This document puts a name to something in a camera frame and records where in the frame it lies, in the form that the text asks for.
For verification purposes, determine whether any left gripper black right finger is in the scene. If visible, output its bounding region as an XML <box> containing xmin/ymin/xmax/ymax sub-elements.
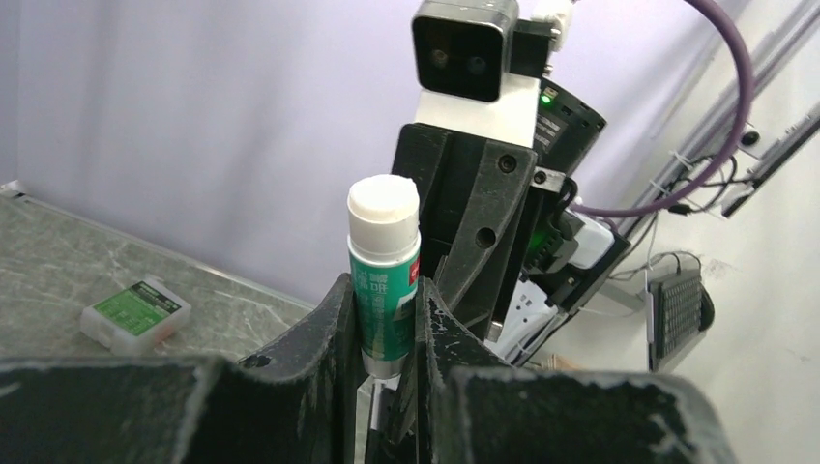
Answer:
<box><xmin>415</xmin><ymin>279</ymin><xmax>737</xmax><ymax>463</ymax></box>

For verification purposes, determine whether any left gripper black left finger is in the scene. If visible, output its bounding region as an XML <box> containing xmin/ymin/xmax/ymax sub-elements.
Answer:
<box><xmin>1</xmin><ymin>274</ymin><xmax>357</xmax><ymax>463</ymax></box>

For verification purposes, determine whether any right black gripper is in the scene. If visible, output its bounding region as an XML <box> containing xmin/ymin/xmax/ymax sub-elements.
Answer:
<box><xmin>392</xmin><ymin>123</ymin><xmax>538</xmax><ymax>340</ymax></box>

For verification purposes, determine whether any green white glue stick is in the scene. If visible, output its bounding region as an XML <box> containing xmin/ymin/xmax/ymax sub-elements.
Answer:
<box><xmin>347</xmin><ymin>174</ymin><xmax>422</xmax><ymax>379</ymax></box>

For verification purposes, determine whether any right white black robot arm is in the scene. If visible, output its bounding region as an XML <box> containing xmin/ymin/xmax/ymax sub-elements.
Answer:
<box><xmin>393</xmin><ymin>73</ymin><xmax>628</xmax><ymax>365</ymax></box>

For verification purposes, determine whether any green white small box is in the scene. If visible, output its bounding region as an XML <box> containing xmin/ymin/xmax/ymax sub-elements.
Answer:
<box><xmin>79</xmin><ymin>275</ymin><xmax>191</xmax><ymax>357</ymax></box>

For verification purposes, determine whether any black keyboard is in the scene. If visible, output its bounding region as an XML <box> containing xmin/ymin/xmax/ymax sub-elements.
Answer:
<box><xmin>647</xmin><ymin>268</ymin><xmax>715</xmax><ymax>373</ymax></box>

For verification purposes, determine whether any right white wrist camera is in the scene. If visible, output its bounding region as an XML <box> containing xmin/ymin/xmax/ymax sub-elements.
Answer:
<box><xmin>411</xmin><ymin>1</ymin><xmax>574</xmax><ymax>148</ymax></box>

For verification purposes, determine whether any aluminium rail frame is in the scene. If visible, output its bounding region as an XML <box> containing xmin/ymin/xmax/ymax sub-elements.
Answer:
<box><xmin>621</xmin><ymin>1</ymin><xmax>819</xmax><ymax>227</ymax></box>

